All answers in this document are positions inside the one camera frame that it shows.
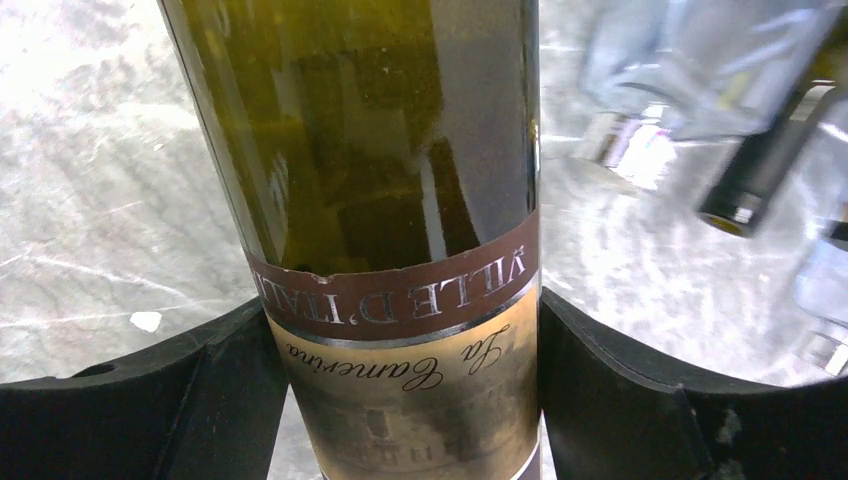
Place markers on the clear glass bottle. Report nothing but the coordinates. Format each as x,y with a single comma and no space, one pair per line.
692,70

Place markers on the clear acrylic bottle holder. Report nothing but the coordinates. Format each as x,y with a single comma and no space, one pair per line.
820,291

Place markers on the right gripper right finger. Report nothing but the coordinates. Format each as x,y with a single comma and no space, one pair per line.
616,408

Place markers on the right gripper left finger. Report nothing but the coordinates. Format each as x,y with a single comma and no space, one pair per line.
205,404

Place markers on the dark wine bottle brown label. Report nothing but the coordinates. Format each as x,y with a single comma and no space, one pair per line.
380,159

